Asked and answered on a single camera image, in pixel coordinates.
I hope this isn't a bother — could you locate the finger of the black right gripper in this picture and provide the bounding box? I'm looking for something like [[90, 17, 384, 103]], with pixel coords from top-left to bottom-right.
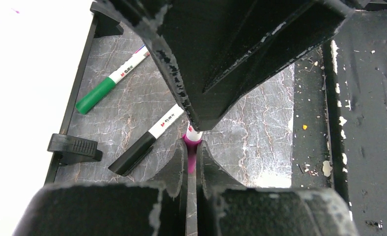
[[107, 0, 355, 131]]

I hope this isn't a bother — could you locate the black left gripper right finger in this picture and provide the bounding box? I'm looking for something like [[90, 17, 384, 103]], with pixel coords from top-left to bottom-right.
[[196, 142, 358, 236]]

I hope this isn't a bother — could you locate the purple whiteboard marker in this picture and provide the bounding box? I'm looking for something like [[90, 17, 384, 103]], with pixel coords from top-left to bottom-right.
[[184, 123, 203, 143]]

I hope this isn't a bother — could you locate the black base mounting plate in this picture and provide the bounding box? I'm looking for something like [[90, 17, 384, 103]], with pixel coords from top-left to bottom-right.
[[292, 3, 387, 236]]

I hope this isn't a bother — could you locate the white whiteboard black frame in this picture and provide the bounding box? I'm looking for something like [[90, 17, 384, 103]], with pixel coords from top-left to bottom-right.
[[0, 0, 124, 236]]

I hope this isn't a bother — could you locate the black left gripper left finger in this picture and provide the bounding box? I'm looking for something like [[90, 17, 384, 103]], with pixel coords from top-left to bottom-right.
[[14, 139, 188, 236]]

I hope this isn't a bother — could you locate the green whiteboard marker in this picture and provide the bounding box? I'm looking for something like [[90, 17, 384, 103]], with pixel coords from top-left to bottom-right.
[[75, 45, 150, 114]]

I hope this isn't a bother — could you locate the black whiteboard marker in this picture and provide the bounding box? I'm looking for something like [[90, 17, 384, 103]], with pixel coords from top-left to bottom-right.
[[108, 104, 184, 176]]

